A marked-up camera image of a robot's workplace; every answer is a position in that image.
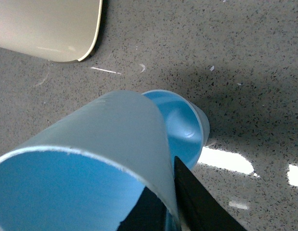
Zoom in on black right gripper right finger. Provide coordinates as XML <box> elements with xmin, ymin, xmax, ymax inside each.
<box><xmin>174</xmin><ymin>156</ymin><xmax>245</xmax><ymax>231</ymax></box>

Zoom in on blue plastic cup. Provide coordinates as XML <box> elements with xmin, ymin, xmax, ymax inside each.
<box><xmin>143</xmin><ymin>90</ymin><xmax>210</xmax><ymax>170</ymax></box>
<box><xmin>0</xmin><ymin>90</ymin><xmax>181</xmax><ymax>231</ymax></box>

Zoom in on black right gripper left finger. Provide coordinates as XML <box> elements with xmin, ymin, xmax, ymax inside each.
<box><xmin>117</xmin><ymin>187</ymin><xmax>166</xmax><ymax>231</ymax></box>

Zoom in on cream two-slot toaster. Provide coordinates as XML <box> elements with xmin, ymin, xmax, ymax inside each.
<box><xmin>0</xmin><ymin>0</ymin><xmax>103</xmax><ymax>63</ymax></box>

